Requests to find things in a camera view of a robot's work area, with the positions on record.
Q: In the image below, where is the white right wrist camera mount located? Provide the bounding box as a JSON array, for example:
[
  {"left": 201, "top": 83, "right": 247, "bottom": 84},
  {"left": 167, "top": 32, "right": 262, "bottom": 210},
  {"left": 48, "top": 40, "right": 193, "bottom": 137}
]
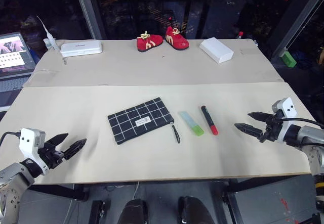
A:
[{"left": 271, "top": 97, "right": 298, "bottom": 144}]

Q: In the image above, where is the white flat tin case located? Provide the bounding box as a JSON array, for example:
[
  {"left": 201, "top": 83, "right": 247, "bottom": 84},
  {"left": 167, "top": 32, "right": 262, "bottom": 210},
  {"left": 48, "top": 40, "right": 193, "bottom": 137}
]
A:
[{"left": 60, "top": 42, "right": 103, "bottom": 58}]

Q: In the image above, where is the dark rounded shape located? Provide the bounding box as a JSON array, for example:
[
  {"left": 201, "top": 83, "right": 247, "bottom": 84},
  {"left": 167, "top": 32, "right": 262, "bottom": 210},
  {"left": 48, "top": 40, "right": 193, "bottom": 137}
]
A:
[
  {"left": 117, "top": 198, "right": 149, "bottom": 224},
  {"left": 177, "top": 195, "right": 215, "bottom": 224}
]

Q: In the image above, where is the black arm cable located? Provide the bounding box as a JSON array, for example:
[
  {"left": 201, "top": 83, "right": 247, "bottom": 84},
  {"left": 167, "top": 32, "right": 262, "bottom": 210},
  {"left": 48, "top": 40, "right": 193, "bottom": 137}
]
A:
[
  {"left": 280, "top": 117, "right": 324, "bottom": 129},
  {"left": 0, "top": 131, "right": 22, "bottom": 147}
]

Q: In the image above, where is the green capped highlighter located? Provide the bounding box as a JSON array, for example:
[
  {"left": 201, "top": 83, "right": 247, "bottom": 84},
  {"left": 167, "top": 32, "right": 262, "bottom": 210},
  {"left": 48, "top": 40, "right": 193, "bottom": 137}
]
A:
[{"left": 180, "top": 110, "right": 205, "bottom": 137}]

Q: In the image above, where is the black table frame foot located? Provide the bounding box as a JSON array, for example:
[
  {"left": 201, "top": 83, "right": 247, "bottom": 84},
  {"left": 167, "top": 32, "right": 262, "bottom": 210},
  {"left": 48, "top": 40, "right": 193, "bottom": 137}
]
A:
[{"left": 88, "top": 199, "right": 111, "bottom": 224}]

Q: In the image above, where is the grey metal post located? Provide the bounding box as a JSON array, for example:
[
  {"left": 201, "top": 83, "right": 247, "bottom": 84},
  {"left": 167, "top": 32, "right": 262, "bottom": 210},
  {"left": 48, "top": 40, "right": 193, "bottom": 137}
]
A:
[{"left": 72, "top": 0, "right": 107, "bottom": 40}]

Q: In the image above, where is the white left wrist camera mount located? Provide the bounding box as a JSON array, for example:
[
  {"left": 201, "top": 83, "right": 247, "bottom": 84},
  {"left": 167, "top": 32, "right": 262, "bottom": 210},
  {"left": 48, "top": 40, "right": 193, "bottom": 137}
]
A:
[{"left": 19, "top": 127, "right": 50, "bottom": 176}]

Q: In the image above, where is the black marker with red cap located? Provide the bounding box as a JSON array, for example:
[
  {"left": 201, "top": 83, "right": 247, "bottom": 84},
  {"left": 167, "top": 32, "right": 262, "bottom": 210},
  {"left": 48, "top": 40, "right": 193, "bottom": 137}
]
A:
[{"left": 200, "top": 105, "right": 219, "bottom": 136}]

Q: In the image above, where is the grey slanted beam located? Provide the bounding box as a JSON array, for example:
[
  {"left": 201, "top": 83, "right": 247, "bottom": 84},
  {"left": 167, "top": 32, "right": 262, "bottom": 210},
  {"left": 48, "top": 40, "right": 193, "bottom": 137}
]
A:
[{"left": 270, "top": 0, "right": 324, "bottom": 59}]

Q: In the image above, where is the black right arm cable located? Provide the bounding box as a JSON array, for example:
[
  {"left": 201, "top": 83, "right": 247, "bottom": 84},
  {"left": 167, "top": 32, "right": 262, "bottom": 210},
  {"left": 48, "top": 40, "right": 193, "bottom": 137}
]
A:
[{"left": 280, "top": 117, "right": 324, "bottom": 129}]

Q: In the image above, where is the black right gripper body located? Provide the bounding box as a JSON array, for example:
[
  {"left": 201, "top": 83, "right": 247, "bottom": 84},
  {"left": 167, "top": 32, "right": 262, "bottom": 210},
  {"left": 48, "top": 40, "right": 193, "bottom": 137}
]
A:
[{"left": 258, "top": 110, "right": 285, "bottom": 144}]

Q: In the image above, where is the green block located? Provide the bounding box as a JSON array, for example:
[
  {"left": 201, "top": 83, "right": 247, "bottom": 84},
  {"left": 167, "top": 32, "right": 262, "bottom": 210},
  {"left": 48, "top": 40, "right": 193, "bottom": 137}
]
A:
[{"left": 279, "top": 50, "right": 298, "bottom": 68}]

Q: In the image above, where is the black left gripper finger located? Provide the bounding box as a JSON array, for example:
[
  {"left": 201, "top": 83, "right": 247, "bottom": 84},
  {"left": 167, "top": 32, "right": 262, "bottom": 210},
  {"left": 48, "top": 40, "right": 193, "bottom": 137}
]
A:
[
  {"left": 62, "top": 138, "right": 88, "bottom": 162},
  {"left": 45, "top": 132, "right": 69, "bottom": 150}
]

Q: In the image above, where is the laptop computer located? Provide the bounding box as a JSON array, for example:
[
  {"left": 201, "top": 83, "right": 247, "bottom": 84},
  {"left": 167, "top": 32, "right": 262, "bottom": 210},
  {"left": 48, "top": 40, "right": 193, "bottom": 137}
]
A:
[{"left": 0, "top": 31, "right": 36, "bottom": 110}]

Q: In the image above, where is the black grid pencil pouch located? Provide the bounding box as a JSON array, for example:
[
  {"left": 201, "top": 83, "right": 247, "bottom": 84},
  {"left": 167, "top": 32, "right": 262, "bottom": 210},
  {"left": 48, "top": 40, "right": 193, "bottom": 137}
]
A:
[{"left": 107, "top": 97, "right": 181, "bottom": 146}]

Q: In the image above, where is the red felt baby shoe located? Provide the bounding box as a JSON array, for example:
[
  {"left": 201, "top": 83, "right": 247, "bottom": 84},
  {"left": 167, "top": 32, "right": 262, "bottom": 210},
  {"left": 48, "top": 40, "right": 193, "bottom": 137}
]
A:
[
  {"left": 165, "top": 26, "right": 190, "bottom": 51},
  {"left": 136, "top": 30, "right": 163, "bottom": 53}
]

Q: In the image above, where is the white cardboard box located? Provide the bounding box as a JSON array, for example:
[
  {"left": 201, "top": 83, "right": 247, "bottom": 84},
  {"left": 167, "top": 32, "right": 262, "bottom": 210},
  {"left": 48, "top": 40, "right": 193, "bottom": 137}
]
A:
[{"left": 198, "top": 37, "right": 234, "bottom": 64}]

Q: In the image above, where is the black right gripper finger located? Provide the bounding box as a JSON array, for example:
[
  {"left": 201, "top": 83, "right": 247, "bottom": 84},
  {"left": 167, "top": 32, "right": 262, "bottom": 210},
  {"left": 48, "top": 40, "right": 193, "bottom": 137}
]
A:
[
  {"left": 234, "top": 123, "right": 264, "bottom": 138},
  {"left": 248, "top": 111, "right": 269, "bottom": 123}
]

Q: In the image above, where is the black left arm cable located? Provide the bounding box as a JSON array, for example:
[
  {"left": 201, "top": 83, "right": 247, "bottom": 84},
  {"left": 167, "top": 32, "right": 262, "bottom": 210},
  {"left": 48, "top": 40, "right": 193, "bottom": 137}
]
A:
[{"left": 0, "top": 131, "right": 22, "bottom": 147}]

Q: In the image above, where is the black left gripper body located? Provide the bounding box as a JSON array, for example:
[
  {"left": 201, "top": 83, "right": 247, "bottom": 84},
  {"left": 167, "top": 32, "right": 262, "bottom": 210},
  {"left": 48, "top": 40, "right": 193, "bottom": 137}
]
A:
[{"left": 37, "top": 142, "right": 68, "bottom": 170}]

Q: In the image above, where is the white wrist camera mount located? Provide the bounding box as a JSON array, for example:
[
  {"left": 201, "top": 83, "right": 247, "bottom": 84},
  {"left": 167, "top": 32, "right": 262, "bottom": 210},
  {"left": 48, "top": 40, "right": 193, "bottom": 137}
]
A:
[
  {"left": 19, "top": 127, "right": 50, "bottom": 176},
  {"left": 271, "top": 97, "right": 298, "bottom": 144}
]

